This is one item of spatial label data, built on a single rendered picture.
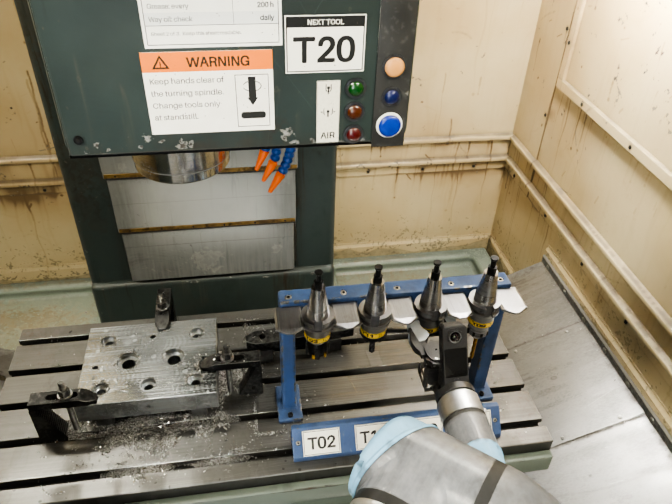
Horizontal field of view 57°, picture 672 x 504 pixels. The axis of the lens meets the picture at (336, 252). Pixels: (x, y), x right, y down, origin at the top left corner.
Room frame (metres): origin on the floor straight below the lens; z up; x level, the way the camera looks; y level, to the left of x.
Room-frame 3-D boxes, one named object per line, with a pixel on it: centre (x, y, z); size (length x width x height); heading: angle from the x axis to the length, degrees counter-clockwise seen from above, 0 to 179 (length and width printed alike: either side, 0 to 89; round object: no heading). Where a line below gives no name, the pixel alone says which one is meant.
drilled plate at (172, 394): (0.94, 0.40, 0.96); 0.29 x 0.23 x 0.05; 100
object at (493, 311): (0.91, -0.29, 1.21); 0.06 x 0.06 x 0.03
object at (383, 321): (0.87, -0.08, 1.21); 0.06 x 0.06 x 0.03
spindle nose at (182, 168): (0.91, 0.26, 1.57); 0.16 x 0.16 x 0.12
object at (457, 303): (0.90, -0.24, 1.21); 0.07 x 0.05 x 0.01; 10
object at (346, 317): (0.86, -0.02, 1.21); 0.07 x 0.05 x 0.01; 10
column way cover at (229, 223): (1.35, 0.34, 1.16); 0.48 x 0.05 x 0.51; 100
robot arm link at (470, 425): (0.61, -0.24, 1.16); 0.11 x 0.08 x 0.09; 10
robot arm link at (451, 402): (0.69, -0.23, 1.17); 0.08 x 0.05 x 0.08; 100
